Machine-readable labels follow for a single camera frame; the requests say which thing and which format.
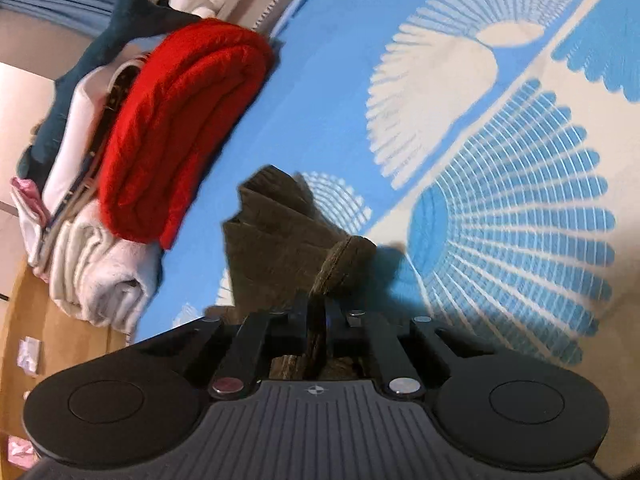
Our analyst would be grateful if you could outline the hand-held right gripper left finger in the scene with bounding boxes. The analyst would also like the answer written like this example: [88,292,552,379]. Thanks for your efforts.
[134,292,311,402]

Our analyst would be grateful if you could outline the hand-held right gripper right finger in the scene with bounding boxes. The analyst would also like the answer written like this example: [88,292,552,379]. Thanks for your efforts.
[324,299,482,402]

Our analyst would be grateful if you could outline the brown ribbed towel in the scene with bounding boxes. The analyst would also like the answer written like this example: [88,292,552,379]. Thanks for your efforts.
[206,164,378,382]

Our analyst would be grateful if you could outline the white folded towel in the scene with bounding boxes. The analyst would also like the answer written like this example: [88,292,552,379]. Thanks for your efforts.
[47,199,164,332]

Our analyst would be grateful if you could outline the folded red towel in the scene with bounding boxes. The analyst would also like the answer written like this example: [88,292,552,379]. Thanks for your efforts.
[98,18,275,251]

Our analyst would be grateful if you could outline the blue fan-patterned bedspread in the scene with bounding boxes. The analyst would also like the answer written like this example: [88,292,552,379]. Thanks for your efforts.
[125,0,640,368]

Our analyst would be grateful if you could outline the white paper scrap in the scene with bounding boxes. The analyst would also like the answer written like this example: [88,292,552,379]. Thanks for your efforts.
[17,338,42,377]

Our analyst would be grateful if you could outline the pink cloth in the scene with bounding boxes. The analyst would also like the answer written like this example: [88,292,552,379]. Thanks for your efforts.
[10,177,42,242]

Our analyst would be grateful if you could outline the dark teal shark plush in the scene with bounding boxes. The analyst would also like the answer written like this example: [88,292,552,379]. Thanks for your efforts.
[16,0,202,182]

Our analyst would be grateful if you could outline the white folded garment with strap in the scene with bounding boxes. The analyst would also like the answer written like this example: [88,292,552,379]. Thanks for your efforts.
[29,50,153,268]

